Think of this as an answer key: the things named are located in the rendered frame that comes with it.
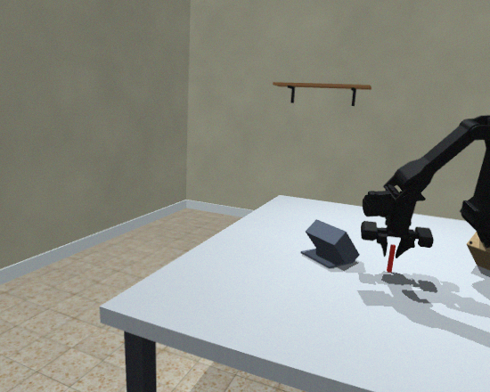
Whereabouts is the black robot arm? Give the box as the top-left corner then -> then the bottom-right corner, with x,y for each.
363,115 -> 490,248

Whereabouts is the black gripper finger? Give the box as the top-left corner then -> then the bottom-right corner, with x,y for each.
376,239 -> 388,257
396,238 -> 415,258

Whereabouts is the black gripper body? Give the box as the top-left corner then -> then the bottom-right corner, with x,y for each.
361,214 -> 434,248

